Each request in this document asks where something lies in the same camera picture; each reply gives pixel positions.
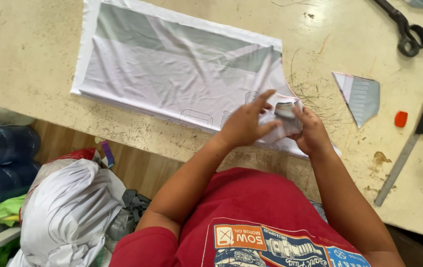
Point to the white bag of fabric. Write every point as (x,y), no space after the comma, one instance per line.
(64,211)

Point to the person's red printed shirt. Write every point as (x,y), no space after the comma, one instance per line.
(241,226)

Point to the metal ruler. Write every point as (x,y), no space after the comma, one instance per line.
(397,168)

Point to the person's right fingers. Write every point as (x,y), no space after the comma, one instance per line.
(300,118)

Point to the person's left hand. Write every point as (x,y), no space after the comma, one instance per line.
(241,124)

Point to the black fabric scissors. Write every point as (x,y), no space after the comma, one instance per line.
(404,28)

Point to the heap of fabric scraps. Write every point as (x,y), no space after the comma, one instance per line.
(122,218)

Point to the grey fabric offcut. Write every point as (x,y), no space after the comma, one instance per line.
(358,97)

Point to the person's right hand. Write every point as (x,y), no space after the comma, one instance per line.
(309,133)

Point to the white grey printed fabric panel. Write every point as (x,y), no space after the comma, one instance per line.
(178,70)

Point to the orange tailor's chalk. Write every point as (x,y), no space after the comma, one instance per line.
(401,119)

